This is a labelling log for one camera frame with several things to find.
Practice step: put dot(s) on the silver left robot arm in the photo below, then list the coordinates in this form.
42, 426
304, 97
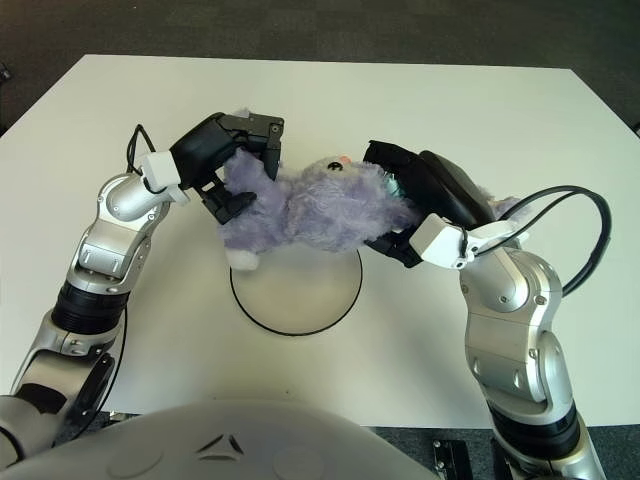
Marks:
100, 260

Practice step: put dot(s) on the grey robot torso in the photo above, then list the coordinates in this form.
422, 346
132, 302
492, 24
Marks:
225, 440

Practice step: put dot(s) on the purple plush doll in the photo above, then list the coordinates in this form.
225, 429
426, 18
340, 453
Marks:
320, 210

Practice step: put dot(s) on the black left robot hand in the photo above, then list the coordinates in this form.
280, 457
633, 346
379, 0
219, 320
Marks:
205, 150

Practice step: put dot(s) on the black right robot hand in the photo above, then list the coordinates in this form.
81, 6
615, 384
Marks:
440, 190

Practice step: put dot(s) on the white plate with black rim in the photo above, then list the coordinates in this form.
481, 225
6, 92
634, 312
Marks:
300, 295

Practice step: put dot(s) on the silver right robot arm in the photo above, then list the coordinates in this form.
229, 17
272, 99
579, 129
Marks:
520, 320

